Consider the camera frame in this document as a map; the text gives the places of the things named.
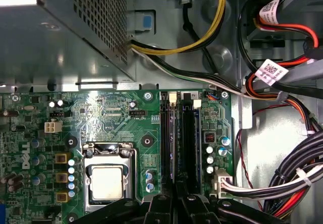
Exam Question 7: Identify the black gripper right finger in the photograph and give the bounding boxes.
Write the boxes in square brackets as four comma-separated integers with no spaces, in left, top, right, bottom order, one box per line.
[175,175,287,224]

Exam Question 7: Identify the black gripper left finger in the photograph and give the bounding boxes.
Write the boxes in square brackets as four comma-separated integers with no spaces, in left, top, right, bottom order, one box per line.
[84,176,175,224]

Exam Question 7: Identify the black RAM slot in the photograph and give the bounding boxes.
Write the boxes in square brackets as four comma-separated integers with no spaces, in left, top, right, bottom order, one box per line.
[181,92,195,182]
[160,91,170,184]

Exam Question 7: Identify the metal socket cover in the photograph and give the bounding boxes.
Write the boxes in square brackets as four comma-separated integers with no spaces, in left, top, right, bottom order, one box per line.
[82,143,134,212]

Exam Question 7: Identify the silver CPU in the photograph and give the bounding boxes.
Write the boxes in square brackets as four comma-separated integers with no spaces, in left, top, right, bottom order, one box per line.
[91,165,125,201]

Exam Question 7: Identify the green motherboard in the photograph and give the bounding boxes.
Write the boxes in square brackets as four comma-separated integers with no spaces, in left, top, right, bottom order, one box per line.
[0,90,235,224]

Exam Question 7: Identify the black PC case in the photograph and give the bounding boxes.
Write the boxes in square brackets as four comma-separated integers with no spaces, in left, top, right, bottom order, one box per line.
[0,0,323,224]

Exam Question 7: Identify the blue plastic release tab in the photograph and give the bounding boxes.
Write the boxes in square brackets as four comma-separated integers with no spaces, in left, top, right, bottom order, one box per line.
[127,12,153,32]

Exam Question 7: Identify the grey power supply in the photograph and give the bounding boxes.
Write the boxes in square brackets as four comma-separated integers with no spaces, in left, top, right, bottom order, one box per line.
[0,0,138,86]

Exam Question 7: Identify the black power wire bundle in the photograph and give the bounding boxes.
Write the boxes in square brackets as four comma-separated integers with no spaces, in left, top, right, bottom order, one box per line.
[213,130,323,224]

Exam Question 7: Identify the black white wire bundle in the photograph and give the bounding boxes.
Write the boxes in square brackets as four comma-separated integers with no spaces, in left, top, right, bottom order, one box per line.
[131,48,286,101]

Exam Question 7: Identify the orange red black wire bundle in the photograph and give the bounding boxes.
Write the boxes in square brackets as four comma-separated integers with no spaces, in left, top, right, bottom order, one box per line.
[242,59,323,134]

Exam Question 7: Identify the thin black wire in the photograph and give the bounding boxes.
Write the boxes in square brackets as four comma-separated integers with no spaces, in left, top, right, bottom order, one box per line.
[180,0,223,73]

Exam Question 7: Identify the red orange power wires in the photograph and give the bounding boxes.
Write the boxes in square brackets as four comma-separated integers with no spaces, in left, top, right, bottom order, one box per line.
[253,0,320,55]

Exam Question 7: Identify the yellow wire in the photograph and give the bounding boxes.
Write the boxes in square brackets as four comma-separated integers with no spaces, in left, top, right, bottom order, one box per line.
[130,0,227,56]

